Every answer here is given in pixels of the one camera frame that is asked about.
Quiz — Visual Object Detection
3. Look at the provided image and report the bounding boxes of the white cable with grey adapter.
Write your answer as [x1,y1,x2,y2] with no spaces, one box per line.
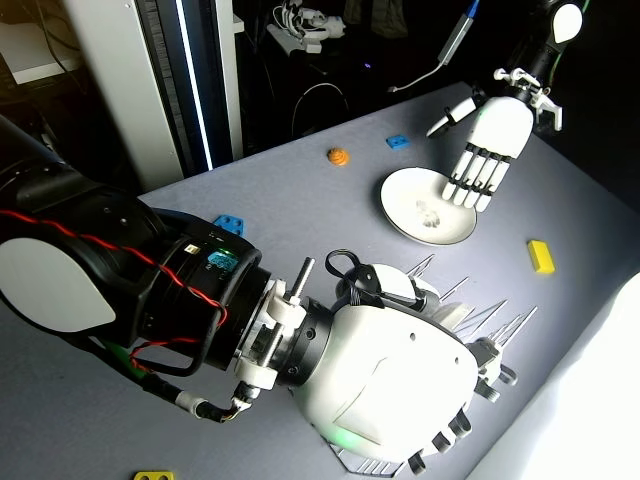
[388,0,481,95]

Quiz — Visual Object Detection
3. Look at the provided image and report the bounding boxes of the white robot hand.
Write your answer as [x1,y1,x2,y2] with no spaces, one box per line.
[289,249,520,475]
[426,94,534,214]

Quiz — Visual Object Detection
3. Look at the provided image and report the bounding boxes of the spare white robot hand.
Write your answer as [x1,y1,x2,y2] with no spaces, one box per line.
[272,0,346,54]

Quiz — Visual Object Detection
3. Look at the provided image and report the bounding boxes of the dark hanging cloth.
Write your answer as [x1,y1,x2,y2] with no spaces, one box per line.
[342,0,409,40]

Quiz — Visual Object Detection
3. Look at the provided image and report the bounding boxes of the wire dish rack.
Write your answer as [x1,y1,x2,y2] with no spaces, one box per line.
[319,253,539,475]

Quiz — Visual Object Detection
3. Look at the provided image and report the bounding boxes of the yellow rectangular block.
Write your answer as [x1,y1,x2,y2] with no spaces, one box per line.
[527,239,556,275]

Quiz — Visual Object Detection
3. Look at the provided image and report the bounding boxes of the blue pentagon block with holes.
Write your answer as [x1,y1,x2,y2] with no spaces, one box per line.
[213,214,249,237]

